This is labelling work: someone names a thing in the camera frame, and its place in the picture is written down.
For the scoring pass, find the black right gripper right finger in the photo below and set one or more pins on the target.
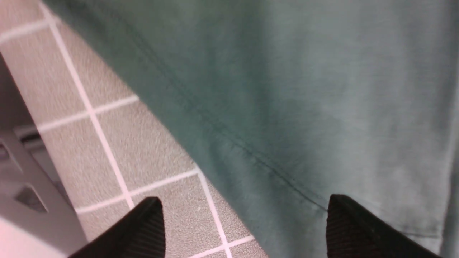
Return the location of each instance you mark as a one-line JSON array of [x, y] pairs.
[[354, 232]]

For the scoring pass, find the green long sleeve shirt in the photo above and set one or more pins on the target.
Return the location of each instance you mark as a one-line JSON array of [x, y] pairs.
[[282, 103]]

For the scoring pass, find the grey checkered tablecloth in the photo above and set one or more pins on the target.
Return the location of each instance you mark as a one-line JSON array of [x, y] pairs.
[[108, 149]]

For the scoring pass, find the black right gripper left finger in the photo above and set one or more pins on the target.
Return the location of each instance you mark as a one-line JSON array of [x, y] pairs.
[[139, 234]]

